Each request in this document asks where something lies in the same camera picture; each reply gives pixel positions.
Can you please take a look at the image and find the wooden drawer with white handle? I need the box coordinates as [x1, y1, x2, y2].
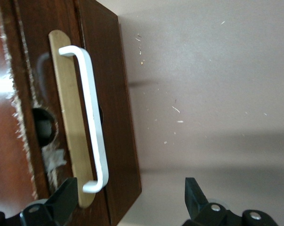
[0, 0, 112, 226]

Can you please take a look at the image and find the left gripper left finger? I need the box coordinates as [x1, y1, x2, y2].
[19, 178, 79, 226]

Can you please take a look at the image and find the dark brown wooden cabinet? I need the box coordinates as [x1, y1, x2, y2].
[0, 0, 142, 226]

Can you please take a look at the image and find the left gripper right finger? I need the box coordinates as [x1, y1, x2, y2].
[181, 178, 278, 226]

